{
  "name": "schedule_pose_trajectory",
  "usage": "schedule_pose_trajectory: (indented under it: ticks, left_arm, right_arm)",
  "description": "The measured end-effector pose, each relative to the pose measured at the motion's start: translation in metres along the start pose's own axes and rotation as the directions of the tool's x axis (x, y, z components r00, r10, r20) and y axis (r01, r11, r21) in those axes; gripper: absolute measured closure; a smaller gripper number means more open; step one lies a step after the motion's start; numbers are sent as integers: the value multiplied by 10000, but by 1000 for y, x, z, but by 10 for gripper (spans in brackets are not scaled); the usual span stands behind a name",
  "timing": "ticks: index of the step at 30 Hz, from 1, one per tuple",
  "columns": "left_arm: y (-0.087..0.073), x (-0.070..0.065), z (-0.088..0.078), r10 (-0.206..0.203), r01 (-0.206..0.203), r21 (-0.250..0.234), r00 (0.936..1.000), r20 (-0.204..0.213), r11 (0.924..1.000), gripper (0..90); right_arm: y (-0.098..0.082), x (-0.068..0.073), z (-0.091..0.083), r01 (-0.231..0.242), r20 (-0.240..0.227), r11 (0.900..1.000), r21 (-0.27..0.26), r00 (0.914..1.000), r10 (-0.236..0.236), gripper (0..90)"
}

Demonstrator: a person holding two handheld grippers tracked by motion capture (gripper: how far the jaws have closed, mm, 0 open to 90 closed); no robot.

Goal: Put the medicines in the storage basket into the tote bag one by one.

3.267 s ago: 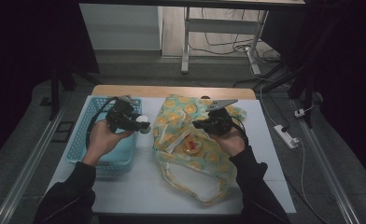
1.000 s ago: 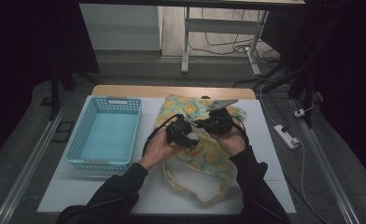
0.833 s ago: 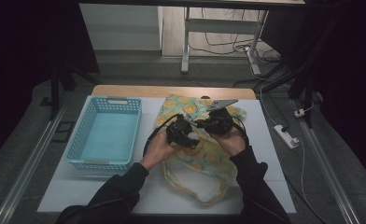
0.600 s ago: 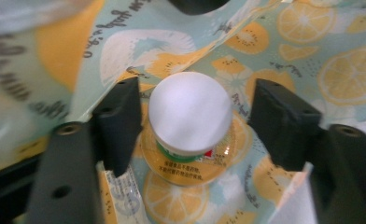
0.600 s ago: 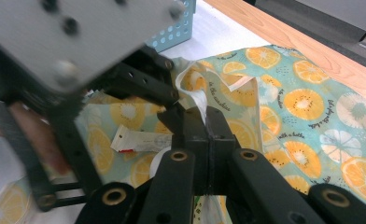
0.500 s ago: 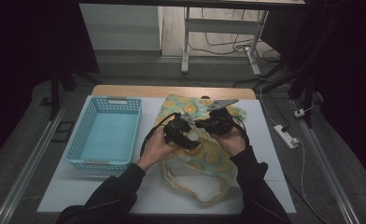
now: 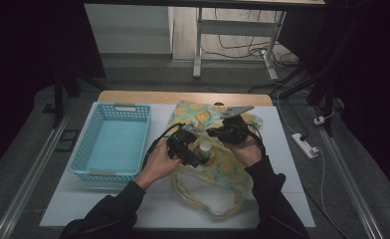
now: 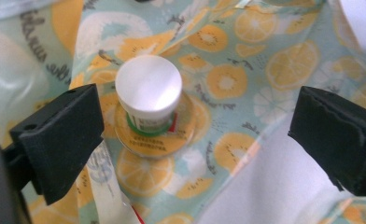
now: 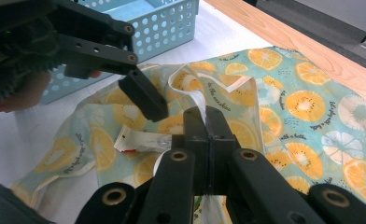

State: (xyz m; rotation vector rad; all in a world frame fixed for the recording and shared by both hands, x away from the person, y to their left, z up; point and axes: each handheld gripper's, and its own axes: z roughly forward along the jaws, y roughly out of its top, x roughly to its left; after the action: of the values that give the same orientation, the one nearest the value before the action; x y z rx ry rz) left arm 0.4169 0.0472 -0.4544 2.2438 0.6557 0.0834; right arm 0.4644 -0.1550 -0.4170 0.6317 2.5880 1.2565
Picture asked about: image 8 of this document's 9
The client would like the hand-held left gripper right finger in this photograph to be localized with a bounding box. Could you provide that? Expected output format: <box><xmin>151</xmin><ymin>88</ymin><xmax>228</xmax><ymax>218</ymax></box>
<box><xmin>288</xmin><ymin>86</ymin><xmax>366</xmax><ymax>198</ymax></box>

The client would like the white ointment tube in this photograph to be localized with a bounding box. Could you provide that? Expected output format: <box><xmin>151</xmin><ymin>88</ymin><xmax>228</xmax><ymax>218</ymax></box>
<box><xmin>85</xmin><ymin>139</ymin><xmax>146</xmax><ymax>224</ymax></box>

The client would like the small white-capped bottle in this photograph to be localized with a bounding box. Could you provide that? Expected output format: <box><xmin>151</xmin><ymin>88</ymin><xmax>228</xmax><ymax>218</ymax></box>
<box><xmin>114</xmin><ymin>54</ymin><xmax>183</xmax><ymax>138</ymax></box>

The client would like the lemon print tote bag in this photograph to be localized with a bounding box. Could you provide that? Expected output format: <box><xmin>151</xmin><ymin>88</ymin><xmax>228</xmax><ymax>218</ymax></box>
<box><xmin>0</xmin><ymin>0</ymin><xmax>366</xmax><ymax>224</ymax></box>

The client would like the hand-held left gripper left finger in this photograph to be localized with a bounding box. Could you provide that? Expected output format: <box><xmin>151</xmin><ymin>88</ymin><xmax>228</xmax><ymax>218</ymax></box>
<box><xmin>9</xmin><ymin>83</ymin><xmax>106</xmax><ymax>206</ymax></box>

